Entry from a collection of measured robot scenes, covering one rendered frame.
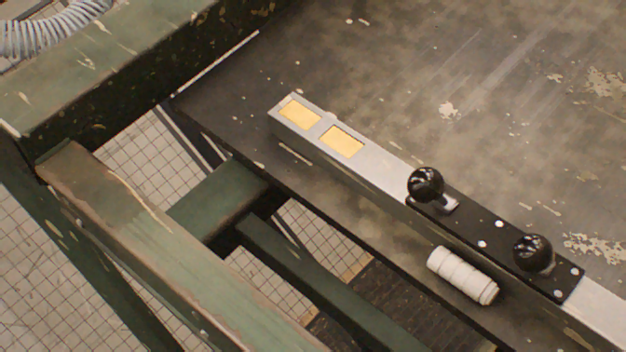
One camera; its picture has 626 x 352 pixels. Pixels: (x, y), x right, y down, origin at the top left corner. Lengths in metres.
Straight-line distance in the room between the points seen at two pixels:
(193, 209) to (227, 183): 0.06
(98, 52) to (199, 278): 0.34
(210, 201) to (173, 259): 0.16
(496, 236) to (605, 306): 0.13
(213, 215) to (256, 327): 0.22
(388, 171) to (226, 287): 0.24
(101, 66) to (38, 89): 0.08
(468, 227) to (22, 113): 0.53
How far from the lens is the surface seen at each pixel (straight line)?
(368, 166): 0.83
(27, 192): 1.34
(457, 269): 0.78
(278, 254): 0.87
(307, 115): 0.88
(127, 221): 0.81
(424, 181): 0.68
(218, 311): 0.73
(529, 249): 0.65
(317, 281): 0.85
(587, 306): 0.77
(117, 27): 0.96
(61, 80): 0.91
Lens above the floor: 1.69
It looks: 9 degrees down
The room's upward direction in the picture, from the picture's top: 39 degrees counter-clockwise
